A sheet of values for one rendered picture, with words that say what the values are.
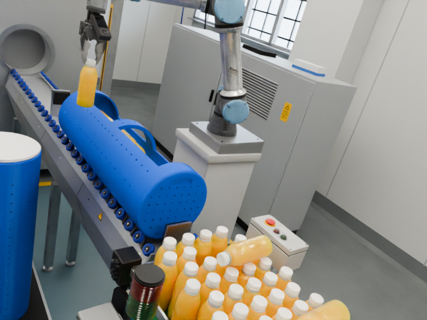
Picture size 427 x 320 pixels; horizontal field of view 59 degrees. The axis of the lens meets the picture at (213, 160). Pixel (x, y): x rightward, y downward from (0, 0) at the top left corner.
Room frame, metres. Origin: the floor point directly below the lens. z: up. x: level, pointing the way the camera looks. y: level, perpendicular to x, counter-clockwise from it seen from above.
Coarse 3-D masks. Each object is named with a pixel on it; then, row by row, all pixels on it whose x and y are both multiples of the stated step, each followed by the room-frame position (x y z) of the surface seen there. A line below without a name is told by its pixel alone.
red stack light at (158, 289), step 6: (132, 282) 0.58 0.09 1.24; (132, 288) 0.58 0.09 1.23; (138, 288) 0.57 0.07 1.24; (144, 288) 0.56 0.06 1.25; (150, 288) 0.57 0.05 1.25; (156, 288) 0.57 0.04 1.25; (162, 288) 0.59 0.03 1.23; (132, 294) 0.57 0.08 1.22; (138, 294) 0.57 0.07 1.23; (144, 294) 0.56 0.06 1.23; (150, 294) 0.57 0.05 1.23; (156, 294) 0.58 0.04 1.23; (138, 300) 0.56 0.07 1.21; (144, 300) 0.56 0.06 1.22; (150, 300) 0.57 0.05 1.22; (156, 300) 0.58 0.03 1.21
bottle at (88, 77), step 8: (88, 72) 1.44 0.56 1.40; (96, 72) 1.47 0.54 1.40; (80, 80) 1.45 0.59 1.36; (88, 80) 1.44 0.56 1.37; (96, 80) 1.47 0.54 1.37; (80, 88) 1.44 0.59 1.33; (88, 88) 1.44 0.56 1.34; (80, 96) 1.44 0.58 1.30; (88, 96) 1.44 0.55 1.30; (80, 104) 1.44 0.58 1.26; (88, 104) 1.45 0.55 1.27
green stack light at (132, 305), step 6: (132, 300) 0.57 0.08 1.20; (126, 306) 0.58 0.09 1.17; (132, 306) 0.57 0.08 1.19; (138, 306) 0.56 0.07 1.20; (144, 306) 0.56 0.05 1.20; (150, 306) 0.57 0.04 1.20; (156, 306) 0.58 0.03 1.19; (126, 312) 0.58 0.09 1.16; (132, 312) 0.57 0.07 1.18; (138, 312) 0.56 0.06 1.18; (144, 312) 0.57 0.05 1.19; (150, 312) 0.57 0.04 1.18; (132, 318) 0.57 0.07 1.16; (138, 318) 0.56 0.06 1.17; (144, 318) 0.57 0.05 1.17; (150, 318) 0.58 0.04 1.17
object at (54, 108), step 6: (54, 90) 2.07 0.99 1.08; (60, 90) 2.10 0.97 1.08; (66, 90) 2.12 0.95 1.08; (54, 96) 2.06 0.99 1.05; (60, 96) 2.08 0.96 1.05; (66, 96) 2.10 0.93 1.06; (54, 102) 2.05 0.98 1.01; (60, 102) 2.08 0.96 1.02; (54, 108) 2.07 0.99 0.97; (54, 114) 2.07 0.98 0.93
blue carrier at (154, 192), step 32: (96, 96) 1.80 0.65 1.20; (64, 128) 1.63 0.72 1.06; (96, 128) 1.44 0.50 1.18; (128, 128) 1.73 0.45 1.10; (96, 160) 1.33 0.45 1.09; (128, 160) 1.22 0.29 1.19; (160, 160) 1.50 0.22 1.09; (128, 192) 1.12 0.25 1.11; (160, 192) 1.10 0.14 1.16; (192, 192) 1.19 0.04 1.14; (160, 224) 1.12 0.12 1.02
